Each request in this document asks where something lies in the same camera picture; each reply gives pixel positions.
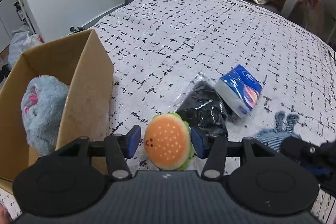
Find grey fluffy plush toy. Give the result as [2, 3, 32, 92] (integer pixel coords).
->
[21, 75, 69, 156]

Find white black patterned bedspread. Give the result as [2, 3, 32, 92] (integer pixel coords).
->
[0, 0, 336, 224]

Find cardboard box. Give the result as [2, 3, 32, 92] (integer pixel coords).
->
[1, 30, 114, 193]

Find blue tissue pack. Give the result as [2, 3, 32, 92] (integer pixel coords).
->
[215, 65, 263, 119]

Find hamburger plush toy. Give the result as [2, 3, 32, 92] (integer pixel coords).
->
[143, 113, 194, 170]

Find black sneakers on floor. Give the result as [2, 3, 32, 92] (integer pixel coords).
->
[70, 27, 85, 33]

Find black item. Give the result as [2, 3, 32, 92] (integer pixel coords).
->
[170, 72, 235, 137]

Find grey white garbage bags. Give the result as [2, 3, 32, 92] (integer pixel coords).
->
[8, 24, 44, 68]

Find blue denim plush toy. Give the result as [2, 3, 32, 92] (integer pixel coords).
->
[254, 111, 302, 152]

